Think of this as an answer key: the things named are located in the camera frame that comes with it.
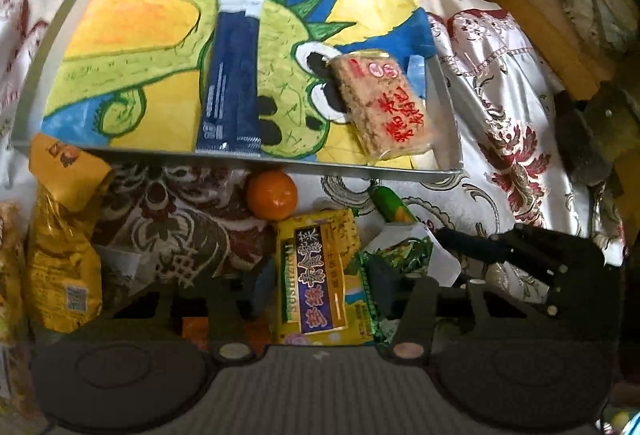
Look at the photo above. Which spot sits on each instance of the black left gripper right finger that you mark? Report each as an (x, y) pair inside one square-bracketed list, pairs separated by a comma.
[(491, 356)]

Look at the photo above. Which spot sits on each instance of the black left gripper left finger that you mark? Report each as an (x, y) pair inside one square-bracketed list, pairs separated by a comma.
[(154, 357)]

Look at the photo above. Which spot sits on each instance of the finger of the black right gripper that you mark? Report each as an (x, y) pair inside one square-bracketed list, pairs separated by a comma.
[(497, 248)]

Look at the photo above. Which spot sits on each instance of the green white snack packet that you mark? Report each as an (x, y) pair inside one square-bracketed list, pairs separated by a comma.
[(405, 259)]

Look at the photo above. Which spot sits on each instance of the green tube snack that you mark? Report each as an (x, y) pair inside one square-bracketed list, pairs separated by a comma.
[(390, 206)]

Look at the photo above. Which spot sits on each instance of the gold foil snack packet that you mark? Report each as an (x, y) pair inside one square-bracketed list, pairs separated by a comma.
[(63, 269)]

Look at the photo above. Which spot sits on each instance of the brown rice cake packet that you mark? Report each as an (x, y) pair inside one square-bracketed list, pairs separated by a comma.
[(390, 119)]

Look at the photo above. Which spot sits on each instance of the clear nut mix snack bag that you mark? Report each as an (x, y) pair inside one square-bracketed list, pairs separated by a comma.
[(12, 262)]

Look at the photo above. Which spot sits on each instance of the yellow purple snack packet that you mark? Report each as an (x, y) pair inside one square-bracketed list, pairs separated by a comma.
[(321, 298)]

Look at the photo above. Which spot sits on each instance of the orange tangerine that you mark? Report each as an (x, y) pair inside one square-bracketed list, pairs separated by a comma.
[(271, 195)]

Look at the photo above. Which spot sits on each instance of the dark blue stick packet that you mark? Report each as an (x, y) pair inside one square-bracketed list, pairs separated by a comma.
[(229, 119)]

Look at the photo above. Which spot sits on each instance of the floral satin bedspread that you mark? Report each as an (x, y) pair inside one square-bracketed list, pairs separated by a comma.
[(190, 220)]

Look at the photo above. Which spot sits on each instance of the grey tray with dinosaur drawing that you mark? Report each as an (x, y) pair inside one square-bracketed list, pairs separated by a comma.
[(129, 78)]

